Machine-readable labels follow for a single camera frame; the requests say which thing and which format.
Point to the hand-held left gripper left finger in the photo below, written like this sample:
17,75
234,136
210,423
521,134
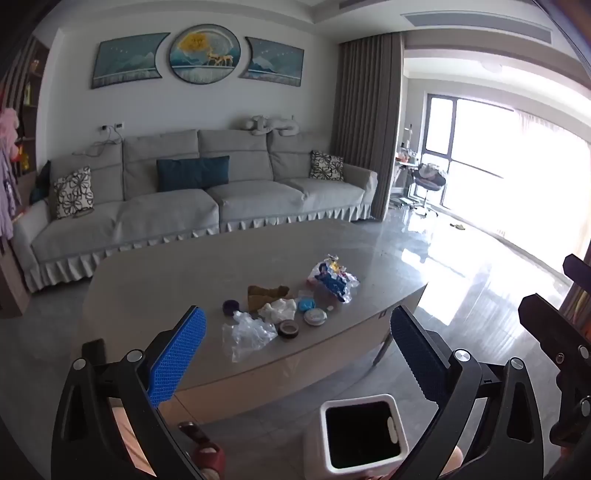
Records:
178,350

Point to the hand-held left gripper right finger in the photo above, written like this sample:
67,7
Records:
415,355

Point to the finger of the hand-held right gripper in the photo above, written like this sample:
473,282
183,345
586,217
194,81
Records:
554,330
578,271

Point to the torn brown cardboard piece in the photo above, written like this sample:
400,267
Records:
261,295

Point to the white square trash bin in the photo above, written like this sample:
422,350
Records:
323,457

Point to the dark blue round lid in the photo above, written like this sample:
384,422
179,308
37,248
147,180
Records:
231,307

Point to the crumpled clear plastic bag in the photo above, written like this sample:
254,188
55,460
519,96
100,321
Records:
249,334

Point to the grey coffee table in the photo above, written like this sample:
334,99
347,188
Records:
184,272

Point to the black tape roll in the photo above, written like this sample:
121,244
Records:
282,330

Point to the crumpled white tissue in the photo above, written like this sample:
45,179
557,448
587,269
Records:
277,310

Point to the round cartoon print tin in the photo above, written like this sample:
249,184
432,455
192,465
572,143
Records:
315,316

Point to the red slipper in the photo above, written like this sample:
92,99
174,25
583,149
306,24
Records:
207,457

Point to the colourful crumpled snack wrapper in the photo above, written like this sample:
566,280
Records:
330,277

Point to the crumpled blue plastic glove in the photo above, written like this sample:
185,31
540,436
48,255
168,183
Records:
305,305

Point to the large balcony window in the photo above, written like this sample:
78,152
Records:
485,152

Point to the round swivel chair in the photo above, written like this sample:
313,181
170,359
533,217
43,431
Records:
429,177

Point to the light grey fabric sofa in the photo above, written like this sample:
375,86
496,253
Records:
258,194

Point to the teal rectangular pillow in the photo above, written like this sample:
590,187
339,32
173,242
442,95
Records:
191,173

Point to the black white floral pillow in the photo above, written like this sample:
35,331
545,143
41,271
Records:
73,194
326,166

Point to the dark blue cushion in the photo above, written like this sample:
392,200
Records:
41,182

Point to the hanging purple clothes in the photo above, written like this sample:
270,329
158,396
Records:
5,198

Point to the grey brown curtain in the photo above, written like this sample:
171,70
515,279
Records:
364,124

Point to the white plush toy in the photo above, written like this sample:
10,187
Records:
277,124

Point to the ceiling air vent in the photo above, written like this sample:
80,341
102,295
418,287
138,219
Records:
475,26

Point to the pink plush toy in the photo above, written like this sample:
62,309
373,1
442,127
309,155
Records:
7,123

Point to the wooden display shelf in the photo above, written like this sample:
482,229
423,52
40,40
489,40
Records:
27,92

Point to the curved blue mountain wall art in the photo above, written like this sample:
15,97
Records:
272,62
127,62

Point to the round deer wall art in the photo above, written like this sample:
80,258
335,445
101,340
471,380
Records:
203,55

